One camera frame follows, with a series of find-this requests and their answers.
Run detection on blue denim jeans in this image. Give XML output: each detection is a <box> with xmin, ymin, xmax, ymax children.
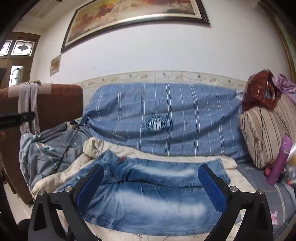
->
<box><xmin>55</xmin><ymin>149</ymin><xmax>232</xmax><ymax>237</ymax></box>

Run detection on grey garment on headboard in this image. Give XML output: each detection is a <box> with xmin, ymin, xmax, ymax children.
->
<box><xmin>18</xmin><ymin>82</ymin><xmax>40</xmax><ymax>134</ymax></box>

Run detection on cream floral quilt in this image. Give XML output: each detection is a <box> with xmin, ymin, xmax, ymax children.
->
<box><xmin>32</xmin><ymin>137</ymin><xmax>255</xmax><ymax>240</ymax></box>

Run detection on grey patterned bed sheet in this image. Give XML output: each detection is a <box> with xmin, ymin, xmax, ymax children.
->
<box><xmin>20</xmin><ymin>118</ymin><xmax>90</xmax><ymax>191</ymax></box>

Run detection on small dark red jar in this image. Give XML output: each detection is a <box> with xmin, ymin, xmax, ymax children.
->
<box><xmin>264</xmin><ymin>163</ymin><xmax>273</xmax><ymax>177</ymax></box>

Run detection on white power strip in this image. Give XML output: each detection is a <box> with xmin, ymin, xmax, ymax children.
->
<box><xmin>66</xmin><ymin>120</ymin><xmax>79</xmax><ymax>130</ymax></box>

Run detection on wooden door with glass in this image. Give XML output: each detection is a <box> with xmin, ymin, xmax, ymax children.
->
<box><xmin>1</xmin><ymin>32</ymin><xmax>40</xmax><ymax>88</ymax></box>

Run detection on purple water bottle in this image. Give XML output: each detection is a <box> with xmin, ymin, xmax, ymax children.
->
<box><xmin>266</xmin><ymin>135</ymin><xmax>293</xmax><ymax>185</ymax></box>

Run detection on striped beige pillow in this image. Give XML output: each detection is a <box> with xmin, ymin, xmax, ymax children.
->
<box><xmin>239</xmin><ymin>94</ymin><xmax>296</xmax><ymax>169</ymax></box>

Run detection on blue plaid duvet roll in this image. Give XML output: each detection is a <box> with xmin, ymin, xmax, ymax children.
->
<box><xmin>82</xmin><ymin>83</ymin><xmax>250</xmax><ymax>162</ymax></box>

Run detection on red plastic bag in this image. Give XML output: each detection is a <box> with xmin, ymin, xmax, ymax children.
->
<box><xmin>242</xmin><ymin>69</ymin><xmax>281</xmax><ymax>111</ymax></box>

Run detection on purple cloth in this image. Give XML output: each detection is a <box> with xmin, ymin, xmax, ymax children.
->
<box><xmin>273</xmin><ymin>73</ymin><xmax>296</xmax><ymax>104</ymax></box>

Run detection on small wall picture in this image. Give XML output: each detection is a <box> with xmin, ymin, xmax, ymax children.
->
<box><xmin>50</xmin><ymin>55</ymin><xmax>62</xmax><ymax>76</ymax></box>

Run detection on framed wall painting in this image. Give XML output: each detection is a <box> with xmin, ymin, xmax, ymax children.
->
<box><xmin>61</xmin><ymin>0</ymin><xmax>210</xmax><ymax>53</ymax></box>

